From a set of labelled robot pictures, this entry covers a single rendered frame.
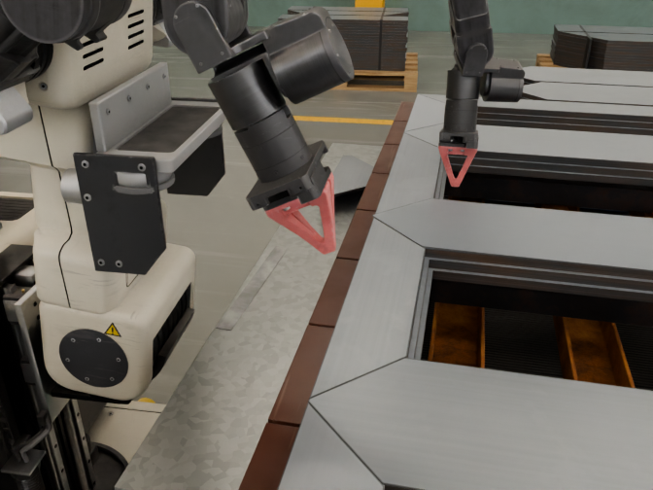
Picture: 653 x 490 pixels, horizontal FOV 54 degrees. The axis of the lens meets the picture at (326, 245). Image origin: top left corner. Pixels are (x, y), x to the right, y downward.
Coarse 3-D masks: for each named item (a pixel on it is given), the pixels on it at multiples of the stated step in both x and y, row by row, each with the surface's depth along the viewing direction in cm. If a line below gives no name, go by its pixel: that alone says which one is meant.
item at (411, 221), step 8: (424, 200) 109; (400, 208) 106; (408, 208) 106; (416, 208) 106; (424, 208) 106; (392, 216) 104; (400, 216) 104; (408, 216) 104; (416, 216) 104; (424, 216) 104; (392, 224) 101; (400, 224) 101; (408, 224) 101; (416, 224) 101; (424, 224) 101; (400, 232) 99; (408, 232) 99; (416, 232) 99; (424, 232) 99; (416, 240) 96; (424, 240) 96
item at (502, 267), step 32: (544, 128) 158; (576, 128) 157; (608, 128) 155; (640, 128) 154; (480, 160) 132; (512, 160) 131; (544, 160) 130; (576, 160) 128; (608, 160) 127; (448, 256) 94; (480, 256) 93; (544, 288) 92; (576, 288) 91; (608, 288) 90; (640, 288) 89; (416, 320) 81; (416, 352) 77
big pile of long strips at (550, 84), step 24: (528, 72) 196; (552, 72) 196; (576, 72) 196; (600, 72) 196; (624, 72) 196; (648, 72) 196; (528, 96) 174; (552, 96) 171; (576, 96) 171; (600, 96) 171; (624, 96) 171; (648, 96) 171
